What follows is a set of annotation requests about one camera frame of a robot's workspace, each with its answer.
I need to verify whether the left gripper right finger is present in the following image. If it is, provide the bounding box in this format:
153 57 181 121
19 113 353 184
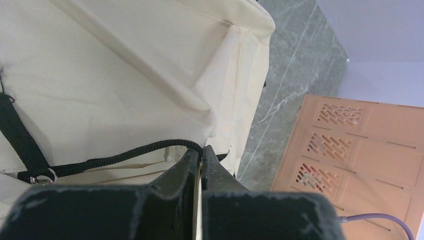
201 145 345 240

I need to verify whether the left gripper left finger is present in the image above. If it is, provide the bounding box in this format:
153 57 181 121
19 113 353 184
0 150 200 240

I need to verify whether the beige canvas backpack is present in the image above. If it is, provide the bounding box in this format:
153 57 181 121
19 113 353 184
0 0 276 223

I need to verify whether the orange plastic file organizer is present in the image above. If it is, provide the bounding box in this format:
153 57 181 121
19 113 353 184
271 94 424 239

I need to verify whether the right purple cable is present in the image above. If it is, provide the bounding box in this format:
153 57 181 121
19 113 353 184
339 212 417 240

